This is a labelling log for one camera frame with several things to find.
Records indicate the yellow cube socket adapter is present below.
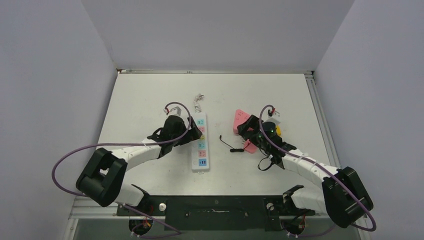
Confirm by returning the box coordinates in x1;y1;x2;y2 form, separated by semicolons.
275;125;282;137

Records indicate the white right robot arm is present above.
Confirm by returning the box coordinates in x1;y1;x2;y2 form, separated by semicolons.
233;113;374;228

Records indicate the pink square plug adapter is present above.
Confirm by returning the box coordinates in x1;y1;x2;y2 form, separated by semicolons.
243;140;258;154

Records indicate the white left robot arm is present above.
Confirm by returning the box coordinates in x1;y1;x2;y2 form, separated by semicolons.
75;115;203;215

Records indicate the aluminium frame rail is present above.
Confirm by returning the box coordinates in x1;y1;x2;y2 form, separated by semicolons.
304;73;367;220
116;68;314;75

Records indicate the aluminium frame rail back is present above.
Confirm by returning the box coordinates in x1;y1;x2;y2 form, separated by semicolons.
116;68;314;75

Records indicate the aluminium frame rail right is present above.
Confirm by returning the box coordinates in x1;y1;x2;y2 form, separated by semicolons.
304;73;367;220

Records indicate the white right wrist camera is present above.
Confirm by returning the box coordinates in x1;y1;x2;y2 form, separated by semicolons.
265;110;282;126

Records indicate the white power strip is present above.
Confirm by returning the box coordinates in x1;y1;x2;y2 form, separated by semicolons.
191;112;210;174

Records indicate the thin black adapter cable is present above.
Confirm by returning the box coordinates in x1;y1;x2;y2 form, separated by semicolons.
219;134;246;154

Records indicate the pink triangular socket adapter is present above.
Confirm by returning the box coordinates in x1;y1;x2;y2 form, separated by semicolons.
232;109;251;135

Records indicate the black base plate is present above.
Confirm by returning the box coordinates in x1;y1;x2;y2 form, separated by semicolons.
116;195;315;232

